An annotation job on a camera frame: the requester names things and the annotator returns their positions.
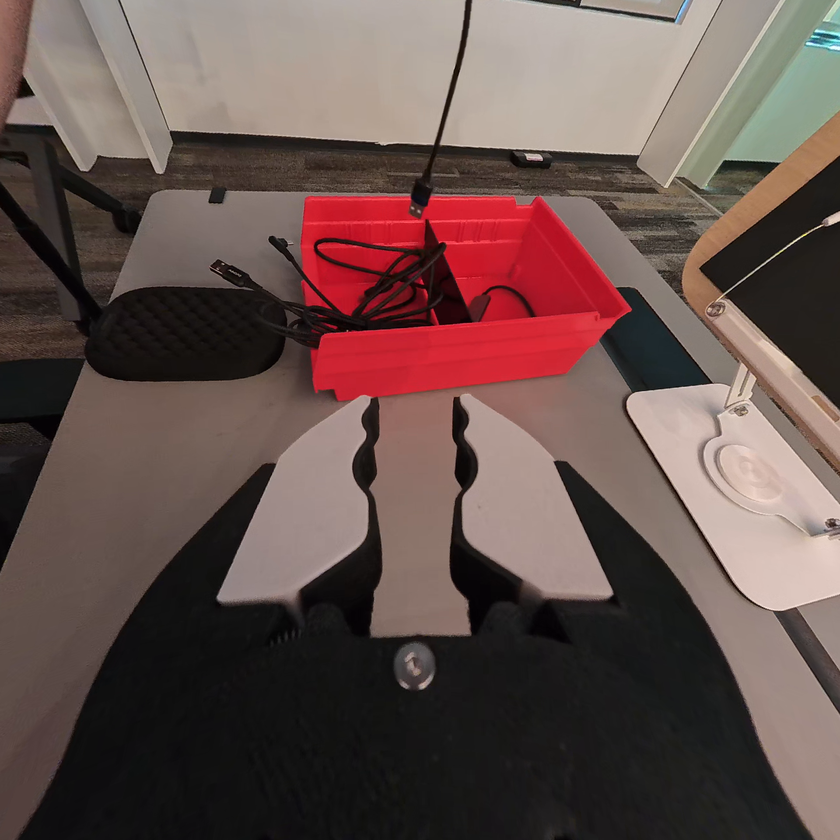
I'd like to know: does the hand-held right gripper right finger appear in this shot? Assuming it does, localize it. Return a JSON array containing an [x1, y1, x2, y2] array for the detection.
[[453, 394, 614, 634]]

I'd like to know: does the black bin divider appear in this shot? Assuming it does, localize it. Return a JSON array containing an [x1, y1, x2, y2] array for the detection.
[[424, 218, 472, 327]]

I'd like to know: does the person's left forearm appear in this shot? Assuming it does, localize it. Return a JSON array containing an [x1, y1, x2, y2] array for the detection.
[[0, 0, 35, 132]]

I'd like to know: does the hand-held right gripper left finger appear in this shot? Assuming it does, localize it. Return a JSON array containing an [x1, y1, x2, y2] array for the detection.
[[217, 395, 382, 634]]

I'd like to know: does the red plastic bin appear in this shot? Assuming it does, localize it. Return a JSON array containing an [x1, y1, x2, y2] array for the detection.
[[302, 195, 632, 401]]

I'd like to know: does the black rolling stand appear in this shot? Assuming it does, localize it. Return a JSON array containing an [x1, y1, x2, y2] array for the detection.
[[0, 79, 142, 329]]

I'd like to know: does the grey usb hub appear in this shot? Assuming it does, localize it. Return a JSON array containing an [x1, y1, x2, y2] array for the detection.
[[468, 284, 534, 324]]

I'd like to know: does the wood-framed board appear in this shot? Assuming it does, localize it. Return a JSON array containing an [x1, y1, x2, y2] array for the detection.
[[682, 112, 840, 473]]

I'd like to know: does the black quilted pad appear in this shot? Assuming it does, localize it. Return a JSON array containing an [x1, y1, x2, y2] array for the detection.
[[84, 285, 291, 383]]

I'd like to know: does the black cable with angled plug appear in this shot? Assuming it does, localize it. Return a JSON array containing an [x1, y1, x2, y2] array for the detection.
[[268, 235, 368, 329]]

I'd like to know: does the black braided usb cable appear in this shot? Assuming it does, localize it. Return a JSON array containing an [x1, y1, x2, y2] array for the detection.
[[409, 0, 475, 221], [209, 258, 434, 342]]

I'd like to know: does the white clip cord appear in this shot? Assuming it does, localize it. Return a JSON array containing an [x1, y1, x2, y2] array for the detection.
[[704, 210, 840, 320]]

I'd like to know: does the dark desk mat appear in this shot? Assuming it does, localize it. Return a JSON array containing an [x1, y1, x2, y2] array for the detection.
[[599, 285, 714, 392]]

